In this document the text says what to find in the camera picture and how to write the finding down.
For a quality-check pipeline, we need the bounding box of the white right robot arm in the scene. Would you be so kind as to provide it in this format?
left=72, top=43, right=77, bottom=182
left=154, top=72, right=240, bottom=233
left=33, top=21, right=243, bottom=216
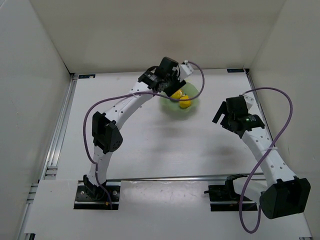
left=207, top=93, right=311, bottom=219

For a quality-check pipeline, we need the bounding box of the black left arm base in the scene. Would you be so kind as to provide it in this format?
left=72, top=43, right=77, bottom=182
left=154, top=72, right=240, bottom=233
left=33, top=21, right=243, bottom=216
left=73, top=175, right=121, bottom=211

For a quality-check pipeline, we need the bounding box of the front aluminium rail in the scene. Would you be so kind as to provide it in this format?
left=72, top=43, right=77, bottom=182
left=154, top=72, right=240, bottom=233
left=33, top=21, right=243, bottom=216
left=106, top=172, right=266, bottom=183

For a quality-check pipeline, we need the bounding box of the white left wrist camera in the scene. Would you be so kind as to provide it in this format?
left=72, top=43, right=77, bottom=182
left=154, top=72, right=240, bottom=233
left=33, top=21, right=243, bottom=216
left=178, top=60, right=194, bottom=82

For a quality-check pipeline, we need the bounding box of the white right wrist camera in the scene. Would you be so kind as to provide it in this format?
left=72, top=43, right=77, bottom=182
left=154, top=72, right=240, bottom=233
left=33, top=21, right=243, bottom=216
left=242, top=93, right=255, bottom=110

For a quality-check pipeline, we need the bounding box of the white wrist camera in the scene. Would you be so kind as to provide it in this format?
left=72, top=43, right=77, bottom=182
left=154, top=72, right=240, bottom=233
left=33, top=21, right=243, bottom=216
left=242, top=93, right=255, bottom=110
left=178, top=60, right=194, bottom=82

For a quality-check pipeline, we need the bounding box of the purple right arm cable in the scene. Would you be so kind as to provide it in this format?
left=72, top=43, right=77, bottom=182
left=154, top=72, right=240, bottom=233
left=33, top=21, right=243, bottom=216
left=238, top=87, right=294, bottom=234

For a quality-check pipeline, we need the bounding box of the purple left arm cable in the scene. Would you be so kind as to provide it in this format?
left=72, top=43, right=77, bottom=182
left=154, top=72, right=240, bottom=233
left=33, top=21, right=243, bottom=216
left=83, top=60, right=206, bottom=210

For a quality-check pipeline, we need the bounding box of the aluminium frame rail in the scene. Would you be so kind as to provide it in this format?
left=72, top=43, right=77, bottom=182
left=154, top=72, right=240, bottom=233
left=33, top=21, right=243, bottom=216
left=38, top=73, right=78, bottom=183

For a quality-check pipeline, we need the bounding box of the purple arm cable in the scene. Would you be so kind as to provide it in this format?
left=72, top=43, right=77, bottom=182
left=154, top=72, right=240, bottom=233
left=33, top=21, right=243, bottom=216
left=83, top=60, right=206, bottom=210
left=238, top=87, right=294, bottom=234

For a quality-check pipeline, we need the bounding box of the yellow fake lemon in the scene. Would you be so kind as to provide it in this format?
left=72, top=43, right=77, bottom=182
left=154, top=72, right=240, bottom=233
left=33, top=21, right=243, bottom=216
left=170, top=89, right=183, bottom=100
left=179, top=95, right=192, bottom=109

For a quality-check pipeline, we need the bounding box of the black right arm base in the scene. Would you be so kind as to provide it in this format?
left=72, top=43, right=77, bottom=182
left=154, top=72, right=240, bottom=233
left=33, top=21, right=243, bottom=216
left=203, top=174, right=247, bottom=212

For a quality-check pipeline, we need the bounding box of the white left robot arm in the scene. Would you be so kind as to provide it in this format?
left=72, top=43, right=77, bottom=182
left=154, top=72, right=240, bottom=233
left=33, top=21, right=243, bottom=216
left=84, top=57, right=194, bottom=188

